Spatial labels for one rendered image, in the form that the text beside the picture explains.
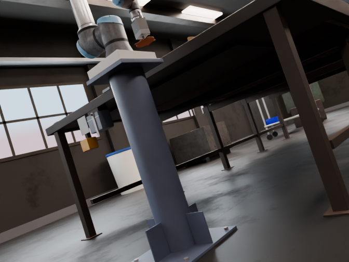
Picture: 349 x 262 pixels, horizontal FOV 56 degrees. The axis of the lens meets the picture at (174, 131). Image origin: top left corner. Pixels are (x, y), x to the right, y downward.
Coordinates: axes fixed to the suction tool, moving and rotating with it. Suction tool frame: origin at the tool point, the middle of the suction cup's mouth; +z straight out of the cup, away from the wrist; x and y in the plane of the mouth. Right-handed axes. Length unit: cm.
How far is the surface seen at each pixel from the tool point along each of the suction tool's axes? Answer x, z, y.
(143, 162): 44, 69, -36
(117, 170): -87, 72, 332
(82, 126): 36, 33, 55
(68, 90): -62, -83, 370
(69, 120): 40, 25, 65
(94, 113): 33, 30, 34
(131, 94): 41, 39, -39
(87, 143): 38, 46, 51
